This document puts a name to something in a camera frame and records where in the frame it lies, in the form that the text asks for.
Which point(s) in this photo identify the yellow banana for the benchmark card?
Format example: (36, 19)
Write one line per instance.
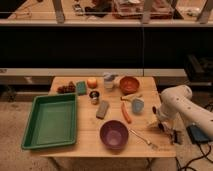
(130, 96)

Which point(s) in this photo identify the orange carrot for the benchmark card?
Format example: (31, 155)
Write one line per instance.
(125, 113)

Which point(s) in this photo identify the orange bowl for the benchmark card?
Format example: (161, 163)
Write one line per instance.
(129, 85)

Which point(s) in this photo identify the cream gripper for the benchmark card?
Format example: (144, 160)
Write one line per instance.
(155, 125)

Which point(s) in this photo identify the black box on floor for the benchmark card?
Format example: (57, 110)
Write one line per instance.
(197, 135)

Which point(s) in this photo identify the bunch of dark grapes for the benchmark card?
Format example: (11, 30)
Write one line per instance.
(69, 88)

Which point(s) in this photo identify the orange fruit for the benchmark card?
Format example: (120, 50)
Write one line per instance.
(92, 82)

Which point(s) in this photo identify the purple bowl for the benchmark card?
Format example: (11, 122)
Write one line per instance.
(114, 135)

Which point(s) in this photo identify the grey sponge block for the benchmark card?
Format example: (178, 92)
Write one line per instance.
(102, 109)

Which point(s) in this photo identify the green sponge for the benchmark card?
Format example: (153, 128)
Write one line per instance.
(81, 88)

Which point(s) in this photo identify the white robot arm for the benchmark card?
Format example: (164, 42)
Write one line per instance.
(178, 100)

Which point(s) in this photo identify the wooden table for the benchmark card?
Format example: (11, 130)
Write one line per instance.
(89, 143)

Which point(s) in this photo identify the silver fork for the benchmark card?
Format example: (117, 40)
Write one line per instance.
(149, 143)

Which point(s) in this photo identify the white lidded cup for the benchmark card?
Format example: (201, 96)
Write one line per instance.
(109, 80)

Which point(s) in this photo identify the green plastic tray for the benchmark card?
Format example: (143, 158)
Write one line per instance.
(52, 122)

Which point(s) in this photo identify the blue cup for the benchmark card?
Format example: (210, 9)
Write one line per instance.
(137, 105)

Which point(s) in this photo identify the small metal can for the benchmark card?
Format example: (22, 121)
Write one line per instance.
(94, 96)

